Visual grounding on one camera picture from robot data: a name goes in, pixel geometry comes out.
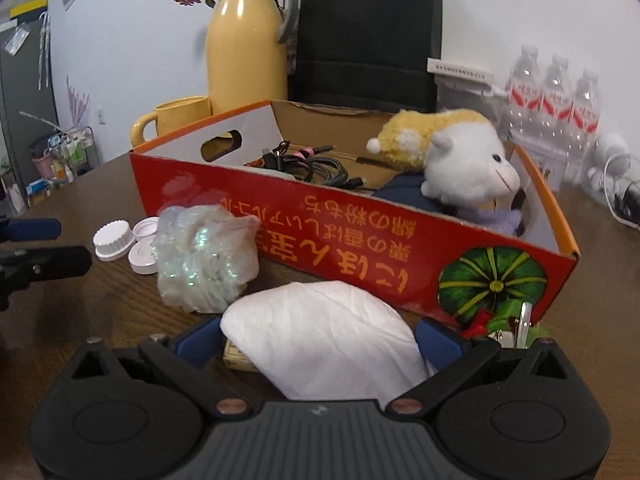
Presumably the flat white box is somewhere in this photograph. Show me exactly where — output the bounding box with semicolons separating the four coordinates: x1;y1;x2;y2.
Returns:
426;57;496;85

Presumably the tangle of white cables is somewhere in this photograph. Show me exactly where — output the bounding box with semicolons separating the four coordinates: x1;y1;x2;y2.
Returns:
602;155;640;228

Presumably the ribbed white bottle cap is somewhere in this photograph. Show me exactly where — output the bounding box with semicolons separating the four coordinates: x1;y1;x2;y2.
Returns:
93;220;137;262

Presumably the white and yellow plush sheep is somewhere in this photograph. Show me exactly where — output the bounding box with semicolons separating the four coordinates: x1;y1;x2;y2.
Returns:
366;109;522;200

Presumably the small beige packet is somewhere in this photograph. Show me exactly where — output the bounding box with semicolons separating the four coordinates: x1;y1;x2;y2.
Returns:
222;339;258;372

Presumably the yellow thermos jug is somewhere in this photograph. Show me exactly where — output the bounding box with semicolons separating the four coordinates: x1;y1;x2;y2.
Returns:
206;0;300;116

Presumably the wire storage rack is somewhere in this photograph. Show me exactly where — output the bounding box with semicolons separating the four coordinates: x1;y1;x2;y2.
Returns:
27;125;101;196

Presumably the yellow mug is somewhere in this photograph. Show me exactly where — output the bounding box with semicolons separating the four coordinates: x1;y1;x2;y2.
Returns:
130;96;213;150

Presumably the navy zip case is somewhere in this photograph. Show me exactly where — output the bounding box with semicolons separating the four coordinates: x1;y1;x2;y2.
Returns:
372;172;466;218

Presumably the translucent plastic bag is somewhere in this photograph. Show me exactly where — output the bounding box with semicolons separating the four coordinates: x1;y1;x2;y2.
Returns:
152;204;261;313

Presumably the white round lid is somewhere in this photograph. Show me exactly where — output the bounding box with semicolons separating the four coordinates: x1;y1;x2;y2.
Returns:
127;237;161;275

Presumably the white cloth pouch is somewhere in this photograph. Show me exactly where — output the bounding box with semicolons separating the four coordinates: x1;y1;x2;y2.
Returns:
220;281;436;402

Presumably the small white cap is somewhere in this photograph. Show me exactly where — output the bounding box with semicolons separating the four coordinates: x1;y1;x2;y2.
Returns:
132;216;161;241

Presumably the printed tin box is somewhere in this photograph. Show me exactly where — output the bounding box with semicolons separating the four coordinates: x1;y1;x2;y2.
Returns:
520;137;571;191

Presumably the clear food container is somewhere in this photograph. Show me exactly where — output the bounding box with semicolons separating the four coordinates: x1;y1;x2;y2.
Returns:
432;75;508;111

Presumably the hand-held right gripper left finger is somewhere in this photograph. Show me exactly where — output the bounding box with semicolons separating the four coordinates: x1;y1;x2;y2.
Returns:
70;316;253;418

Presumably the braided charging cable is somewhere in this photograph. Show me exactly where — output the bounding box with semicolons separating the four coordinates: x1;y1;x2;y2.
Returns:
244;141;381;191

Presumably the black paper bag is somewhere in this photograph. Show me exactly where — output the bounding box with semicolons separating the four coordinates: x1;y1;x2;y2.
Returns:
287;0;444;113

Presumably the purple woven pouch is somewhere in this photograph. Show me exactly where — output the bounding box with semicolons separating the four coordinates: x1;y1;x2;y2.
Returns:
460;205;523;236

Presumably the red cardboard box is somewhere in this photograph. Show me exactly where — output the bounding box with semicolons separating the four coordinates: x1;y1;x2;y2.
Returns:
129;99;581;333

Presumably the grey door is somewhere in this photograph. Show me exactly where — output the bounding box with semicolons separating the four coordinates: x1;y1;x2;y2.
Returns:
0;2;61;211

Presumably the black power adapter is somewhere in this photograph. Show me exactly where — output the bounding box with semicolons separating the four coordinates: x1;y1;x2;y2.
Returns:
617;190;640;221

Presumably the purple wall decal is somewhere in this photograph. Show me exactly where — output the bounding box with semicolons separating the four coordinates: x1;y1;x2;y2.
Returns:
66;75;91;128

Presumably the red flower hair clip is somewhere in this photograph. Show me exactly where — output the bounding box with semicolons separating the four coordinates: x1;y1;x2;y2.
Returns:
457;302;553;348

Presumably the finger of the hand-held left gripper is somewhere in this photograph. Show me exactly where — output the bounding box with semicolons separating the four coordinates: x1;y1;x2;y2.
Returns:
0;217;62;242
0;245;94;311

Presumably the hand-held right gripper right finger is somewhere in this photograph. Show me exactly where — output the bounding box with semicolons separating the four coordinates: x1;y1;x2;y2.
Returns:
387;317;571;417

